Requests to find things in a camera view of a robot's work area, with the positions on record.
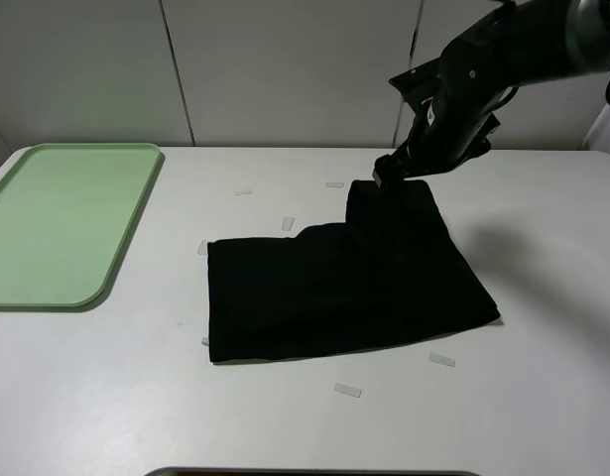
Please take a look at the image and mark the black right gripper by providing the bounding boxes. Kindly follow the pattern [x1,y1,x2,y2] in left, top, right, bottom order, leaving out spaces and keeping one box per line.
[372,59,501,188]

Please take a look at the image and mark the black short sleeve shirt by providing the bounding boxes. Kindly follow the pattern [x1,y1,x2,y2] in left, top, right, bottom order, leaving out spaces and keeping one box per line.
[207,180,500,364]

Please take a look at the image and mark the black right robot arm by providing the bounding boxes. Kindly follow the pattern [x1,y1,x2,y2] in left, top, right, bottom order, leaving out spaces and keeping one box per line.
[373,1,610,186]

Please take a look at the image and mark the light green tray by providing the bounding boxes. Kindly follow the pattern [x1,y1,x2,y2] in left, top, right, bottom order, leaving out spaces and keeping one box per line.
[0,144,164,310]

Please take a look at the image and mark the clear tape strip front right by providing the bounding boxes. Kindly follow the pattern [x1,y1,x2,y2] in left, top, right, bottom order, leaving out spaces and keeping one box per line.
[428,352,455,367]

